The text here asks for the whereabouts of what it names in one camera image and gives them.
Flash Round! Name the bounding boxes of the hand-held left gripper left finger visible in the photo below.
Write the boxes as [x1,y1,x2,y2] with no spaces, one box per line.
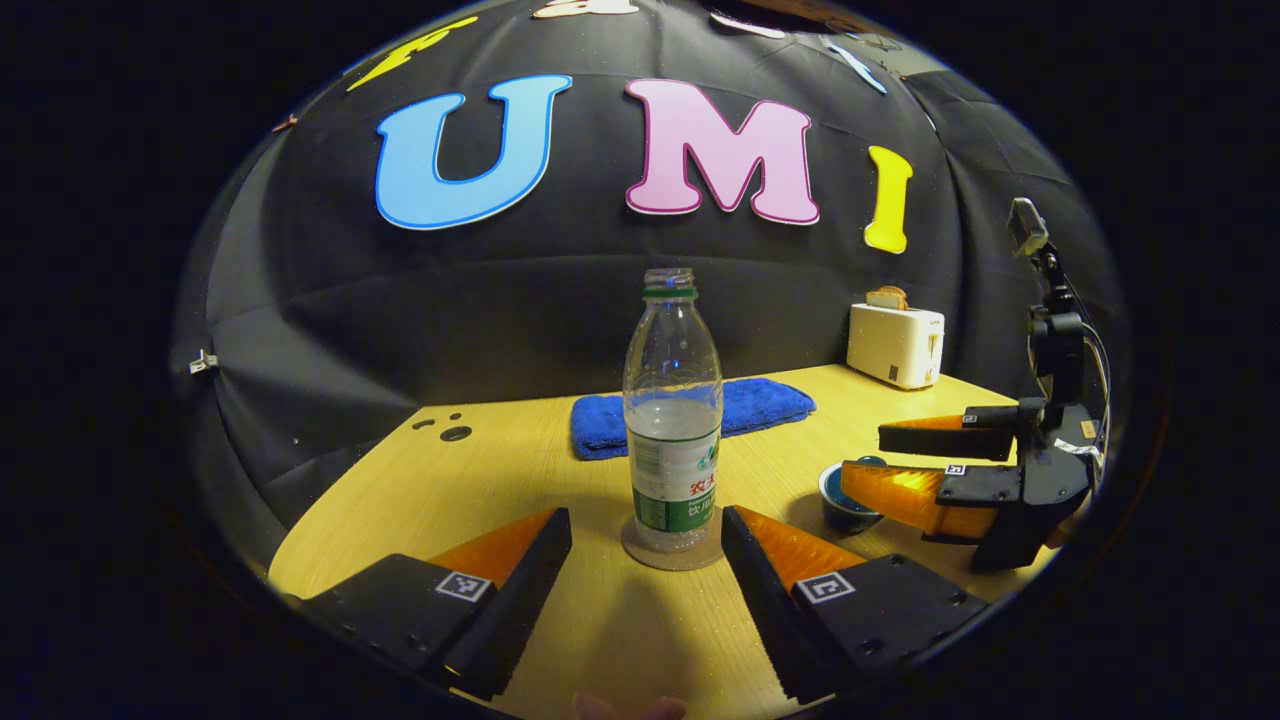
[300,507,573,701]

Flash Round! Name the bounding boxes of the black backdrop cloth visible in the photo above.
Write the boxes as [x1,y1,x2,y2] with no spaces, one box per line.
[170,0,1126,561]

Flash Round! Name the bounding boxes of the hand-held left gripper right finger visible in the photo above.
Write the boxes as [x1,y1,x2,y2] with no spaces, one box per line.
[720,505,991,704]

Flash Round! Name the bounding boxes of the white toaster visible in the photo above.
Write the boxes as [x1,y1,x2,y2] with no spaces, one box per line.
[846,300,946,391]

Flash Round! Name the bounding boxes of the clear plastic water bottle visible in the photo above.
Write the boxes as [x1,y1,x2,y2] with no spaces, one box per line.
[622,267,724,557]

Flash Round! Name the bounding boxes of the round brown coaster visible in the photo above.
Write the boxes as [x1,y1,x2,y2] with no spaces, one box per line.
[620,512,726,572]

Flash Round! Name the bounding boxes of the blue ceramic teacup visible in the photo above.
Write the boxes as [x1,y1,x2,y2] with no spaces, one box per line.
[818,460,886,536]

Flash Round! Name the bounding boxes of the blue folded towel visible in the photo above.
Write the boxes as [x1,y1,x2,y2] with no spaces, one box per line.
[570,377,816,462]

